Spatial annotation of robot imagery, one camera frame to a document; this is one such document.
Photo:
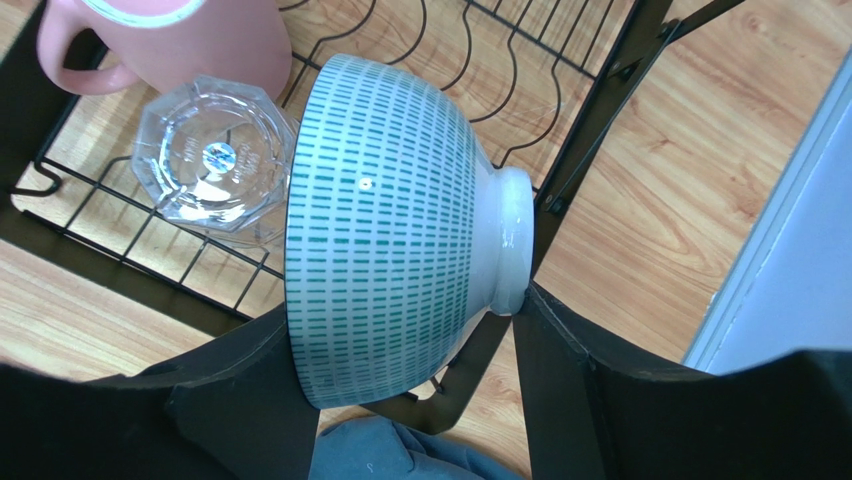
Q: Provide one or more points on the pink mug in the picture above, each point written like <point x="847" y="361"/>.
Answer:
<point x="168" y="43"/>

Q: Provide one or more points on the light green bowl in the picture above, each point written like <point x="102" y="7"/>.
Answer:
<point x="401" y="234"/>

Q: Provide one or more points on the clear glass cup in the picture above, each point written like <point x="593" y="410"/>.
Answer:
<point x="215" y="156"/>

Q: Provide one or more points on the dark blue cloth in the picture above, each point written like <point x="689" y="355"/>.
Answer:
<point x="378" y="448"/>

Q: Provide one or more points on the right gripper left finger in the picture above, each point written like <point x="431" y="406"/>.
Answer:
<point x="229" y="409"/>

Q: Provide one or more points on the black wire dish rack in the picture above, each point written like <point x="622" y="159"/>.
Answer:
<point x="561" y="65"/>

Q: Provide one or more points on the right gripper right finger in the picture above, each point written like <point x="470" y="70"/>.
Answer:
<point x="597" y="406"/>

